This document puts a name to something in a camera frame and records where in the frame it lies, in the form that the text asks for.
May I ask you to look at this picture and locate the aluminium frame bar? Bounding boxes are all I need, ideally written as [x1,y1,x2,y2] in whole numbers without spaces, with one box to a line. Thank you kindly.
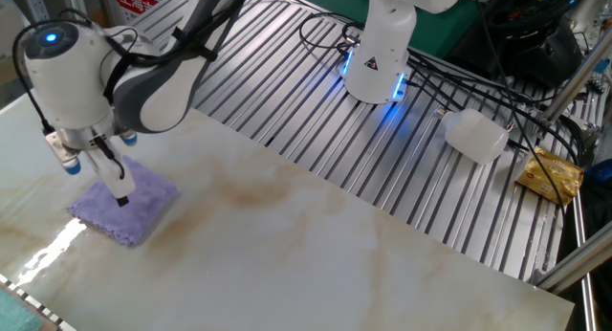
[532,233,612,295]

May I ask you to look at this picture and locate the white plastic bottle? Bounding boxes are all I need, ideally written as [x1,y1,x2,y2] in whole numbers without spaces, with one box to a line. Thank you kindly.
[434,106,511,166]

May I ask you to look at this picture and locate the black white checkered board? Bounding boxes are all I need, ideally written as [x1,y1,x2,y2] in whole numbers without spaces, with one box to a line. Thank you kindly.
[0,272,78,331]

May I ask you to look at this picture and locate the purple microfibre cloth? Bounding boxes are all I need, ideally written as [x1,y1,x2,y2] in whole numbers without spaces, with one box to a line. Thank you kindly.
[66,154,180,248]

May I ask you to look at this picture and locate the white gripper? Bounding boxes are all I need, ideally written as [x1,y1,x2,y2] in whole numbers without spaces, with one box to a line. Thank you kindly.
[83,136,138,209]

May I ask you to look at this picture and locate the black base cable bundle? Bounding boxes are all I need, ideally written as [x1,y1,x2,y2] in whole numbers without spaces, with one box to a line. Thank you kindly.
[298,0,587,217]

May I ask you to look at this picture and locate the silver wrist camera blue caps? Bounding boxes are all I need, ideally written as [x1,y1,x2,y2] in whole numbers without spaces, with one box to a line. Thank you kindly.
[44,126,140,176]

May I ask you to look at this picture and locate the black steering wheel controller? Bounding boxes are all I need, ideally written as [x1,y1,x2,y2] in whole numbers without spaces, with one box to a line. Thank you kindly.
[447,0,585,89]

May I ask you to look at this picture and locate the red and white sign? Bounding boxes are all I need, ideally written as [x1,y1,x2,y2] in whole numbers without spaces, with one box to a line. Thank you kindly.
[111,0,174,27]

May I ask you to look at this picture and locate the gold snack packet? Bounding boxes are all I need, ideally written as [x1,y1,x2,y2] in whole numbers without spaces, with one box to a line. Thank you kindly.
[514,146,586,209]

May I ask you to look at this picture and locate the green mat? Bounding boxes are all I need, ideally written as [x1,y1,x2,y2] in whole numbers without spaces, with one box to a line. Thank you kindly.
[300,0,485,60]

